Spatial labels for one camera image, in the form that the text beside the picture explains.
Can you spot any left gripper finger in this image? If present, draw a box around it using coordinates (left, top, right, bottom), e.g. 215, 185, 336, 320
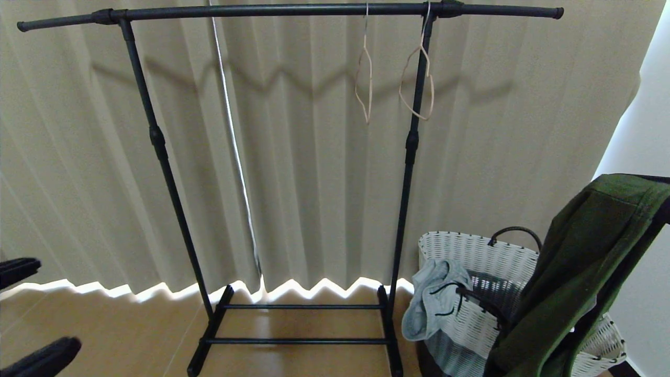
0, 337, 82, 377
0, 258, 41, 290

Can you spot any pink clothes hanger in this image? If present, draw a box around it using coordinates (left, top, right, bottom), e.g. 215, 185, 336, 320
355, 3, 373, 125
399, 3, 435, 121

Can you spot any green long-sleeved shirt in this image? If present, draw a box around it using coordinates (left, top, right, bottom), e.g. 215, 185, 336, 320
484, 174, 670, 377

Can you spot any black clothes rack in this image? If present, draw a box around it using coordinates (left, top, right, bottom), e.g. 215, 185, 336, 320
16, 0, 565, 377

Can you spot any white laundry basket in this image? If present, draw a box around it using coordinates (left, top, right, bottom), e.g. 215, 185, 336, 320
416, 226, 627, 377

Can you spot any beige curtain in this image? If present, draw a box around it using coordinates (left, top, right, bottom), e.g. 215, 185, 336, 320
0, 0, 665, 304

